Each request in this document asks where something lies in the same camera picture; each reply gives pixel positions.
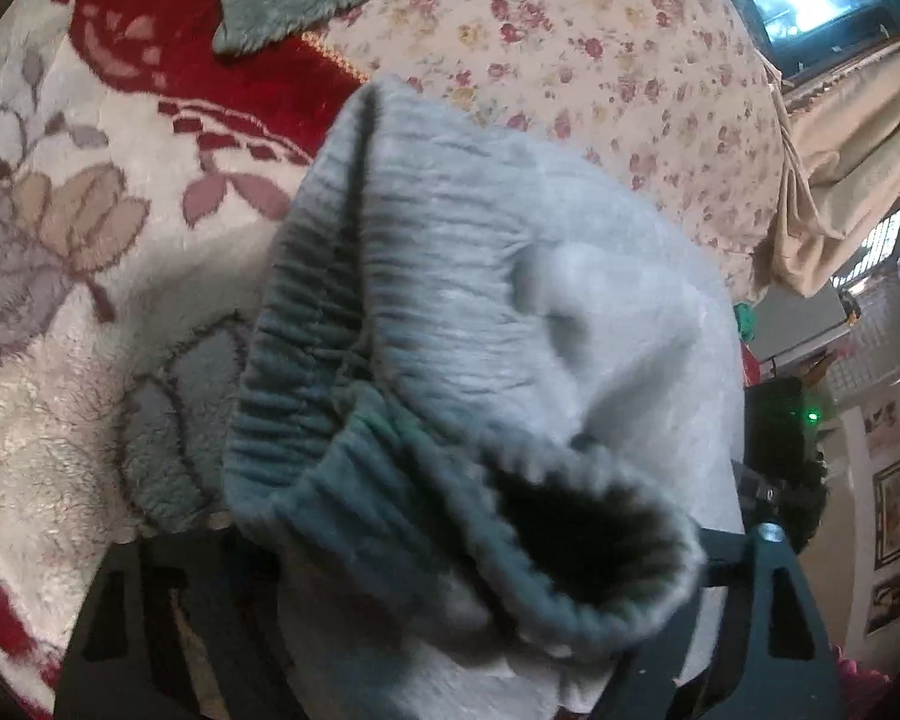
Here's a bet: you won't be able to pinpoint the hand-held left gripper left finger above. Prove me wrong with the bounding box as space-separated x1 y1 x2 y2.
54 529 293 720

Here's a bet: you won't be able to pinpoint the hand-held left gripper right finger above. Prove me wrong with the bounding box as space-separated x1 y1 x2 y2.
615 523 850 720

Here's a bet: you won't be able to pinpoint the light grey fleece pants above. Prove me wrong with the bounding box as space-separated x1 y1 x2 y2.
221 79 747 720

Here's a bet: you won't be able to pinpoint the pink cloth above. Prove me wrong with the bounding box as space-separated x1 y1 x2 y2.
832 645 895 720

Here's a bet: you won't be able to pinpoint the red floral plush blanket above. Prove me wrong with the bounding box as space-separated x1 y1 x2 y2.
0 0 376 720

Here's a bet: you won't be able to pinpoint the beige curtain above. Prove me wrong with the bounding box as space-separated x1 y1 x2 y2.
769 37 900 297

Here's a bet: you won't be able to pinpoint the floral print bedsheet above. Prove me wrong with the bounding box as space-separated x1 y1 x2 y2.
322 0 788 293

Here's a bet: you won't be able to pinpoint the small wall picture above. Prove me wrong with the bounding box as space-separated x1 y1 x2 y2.
862 401 900 457
866 570 900 635

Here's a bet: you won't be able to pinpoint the dark framed wall picture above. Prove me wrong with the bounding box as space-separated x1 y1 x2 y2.
872 456 900 569

